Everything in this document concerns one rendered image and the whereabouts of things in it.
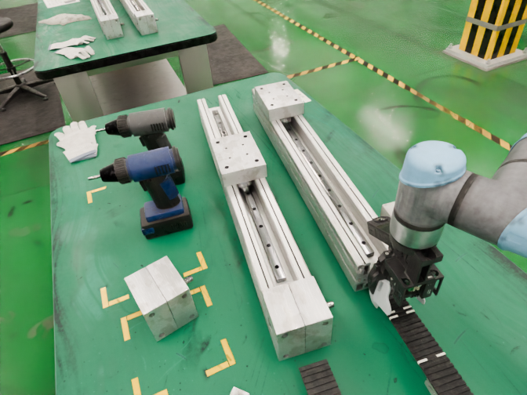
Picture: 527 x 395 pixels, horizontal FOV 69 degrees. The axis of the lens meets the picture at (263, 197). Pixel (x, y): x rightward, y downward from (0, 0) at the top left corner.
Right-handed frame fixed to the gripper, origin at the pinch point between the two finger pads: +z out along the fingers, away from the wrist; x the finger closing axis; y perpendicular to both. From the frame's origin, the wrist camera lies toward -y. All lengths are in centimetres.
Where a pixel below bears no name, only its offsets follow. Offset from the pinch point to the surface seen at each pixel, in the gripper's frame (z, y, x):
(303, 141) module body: -2, -53, 2
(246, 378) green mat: 2.1, 5.9, -30.4
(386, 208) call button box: -3.9, -18.5, 9.1
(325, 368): -1.4, 10.0, -17.4
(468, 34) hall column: 61, -243, 221
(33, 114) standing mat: 78, -286, -146
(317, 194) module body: -6.4, -25.8, -4.7
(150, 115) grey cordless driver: -20, -54, -38
